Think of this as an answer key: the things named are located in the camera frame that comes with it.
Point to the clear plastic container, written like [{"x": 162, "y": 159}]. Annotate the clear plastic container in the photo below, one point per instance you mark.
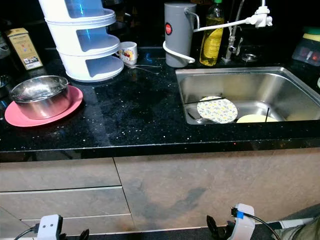
[{"x": 307, "y": 54}]

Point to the shiny steel jug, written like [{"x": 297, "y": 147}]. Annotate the shiny steel jug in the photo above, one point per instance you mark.
[{"x": 5, "y": 90}]

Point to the floral patterned plate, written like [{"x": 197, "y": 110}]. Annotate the floral patterned plate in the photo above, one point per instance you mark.
[{"x": 218, "y": 111}]

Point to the stainless steel sink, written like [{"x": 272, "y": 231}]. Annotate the stainless steel sink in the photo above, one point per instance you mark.
[{"x": 255, "y": 82}]

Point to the stone-look cabinet door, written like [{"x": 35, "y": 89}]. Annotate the stone-look cabinet door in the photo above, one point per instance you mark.
[{"x": 220, "y": 185}]

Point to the pale yellow plate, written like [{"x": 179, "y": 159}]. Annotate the pale yellow plate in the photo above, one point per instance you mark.
[{"x": 255, "y": 119}]

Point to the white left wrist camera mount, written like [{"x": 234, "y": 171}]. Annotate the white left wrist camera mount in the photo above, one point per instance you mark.
[{"x": 50, "y": 227}]

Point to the grey jug with red button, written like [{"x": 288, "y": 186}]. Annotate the grey jug with red button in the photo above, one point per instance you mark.
[{"x": 176, "y": 45}]

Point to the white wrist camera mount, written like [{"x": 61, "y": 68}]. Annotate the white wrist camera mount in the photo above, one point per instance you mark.
[
  {"x": 245, "y": 222},
  {"x": 50, "y": 227}
]

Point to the steel cooking pot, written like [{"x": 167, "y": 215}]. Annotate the steel cooking pot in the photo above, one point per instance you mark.
[{"x": 42, "y": 106}]

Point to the yellow cardboard box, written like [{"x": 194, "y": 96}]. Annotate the yellow cardboard box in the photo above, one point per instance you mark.
[{"x": 24, "y": 49}]

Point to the yellow oil bottle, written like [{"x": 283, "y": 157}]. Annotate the yellow oil bottle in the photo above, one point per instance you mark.
[{"x": 211, "y": 45}]

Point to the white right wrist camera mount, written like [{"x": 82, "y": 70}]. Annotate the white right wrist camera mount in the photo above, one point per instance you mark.
[{"x": 245, "y": 222}]

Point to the black chopstick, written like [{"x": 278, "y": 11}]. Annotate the black chopstick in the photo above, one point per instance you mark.
[
  {"x": 268, "y": 115},
  {"x": 195, "y": 101}
]

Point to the small white printed cup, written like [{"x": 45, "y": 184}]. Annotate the small white printed cup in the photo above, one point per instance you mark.
[{"x": 128, "y": 53}]

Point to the thin steel spoon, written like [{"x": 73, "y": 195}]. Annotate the thin steel spoon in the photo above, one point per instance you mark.
[{"x": 145, "y": 68}]

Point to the pink red plate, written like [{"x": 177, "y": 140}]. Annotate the pink red plate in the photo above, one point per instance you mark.
[{"x": 72, "y": 105}]

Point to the small steel bowl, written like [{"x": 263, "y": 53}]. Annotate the small steel bowl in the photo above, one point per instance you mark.
[{"x": 206, "y": 121}]

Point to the green yellow sponge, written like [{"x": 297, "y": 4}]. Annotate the green yellow sponge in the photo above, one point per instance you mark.
[{"x": 312, "y": 34}]

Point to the steel faucet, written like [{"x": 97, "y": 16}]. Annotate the steel faucet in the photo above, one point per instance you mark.
[{"x": 233, "y": 47}]

